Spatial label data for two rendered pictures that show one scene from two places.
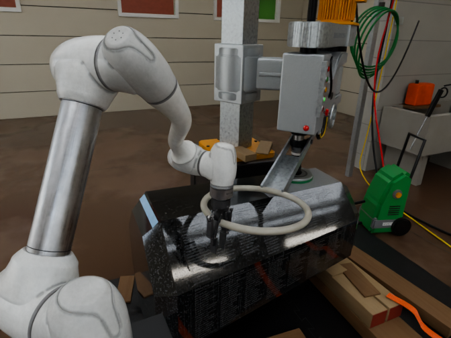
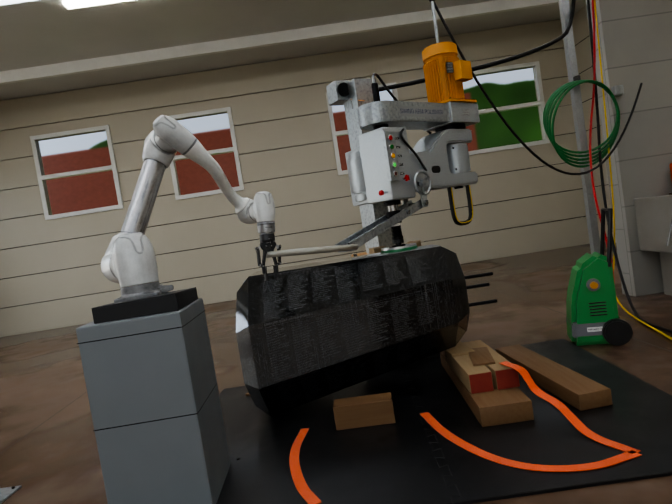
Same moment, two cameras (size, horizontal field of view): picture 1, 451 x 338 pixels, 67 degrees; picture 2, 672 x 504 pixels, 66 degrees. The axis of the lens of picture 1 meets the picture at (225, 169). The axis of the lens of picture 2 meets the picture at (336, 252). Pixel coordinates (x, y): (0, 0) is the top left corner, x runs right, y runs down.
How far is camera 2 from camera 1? 183 cm
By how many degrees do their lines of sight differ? 31
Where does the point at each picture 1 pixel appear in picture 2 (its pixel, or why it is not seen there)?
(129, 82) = (166, 142)
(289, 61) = (362, 140)
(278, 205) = (360, 266)
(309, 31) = (366, 111)
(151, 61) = (173, 128)
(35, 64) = (256, 239)
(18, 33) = not seen: hidden behind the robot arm
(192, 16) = not seen: hidden behind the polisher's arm
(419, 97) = not seen: outside the picture
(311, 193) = (400, 256)
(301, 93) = (376, 164)
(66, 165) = (140, 189)
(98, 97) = (158, 155)
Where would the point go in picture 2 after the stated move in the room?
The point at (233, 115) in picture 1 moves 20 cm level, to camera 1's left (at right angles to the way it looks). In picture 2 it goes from (370, 216) to (345, 220)
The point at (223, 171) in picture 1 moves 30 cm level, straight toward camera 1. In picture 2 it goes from (259, 209) to (223, 211)
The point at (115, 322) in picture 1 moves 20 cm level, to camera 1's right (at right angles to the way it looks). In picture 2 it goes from (140, 246) to (178, 240)
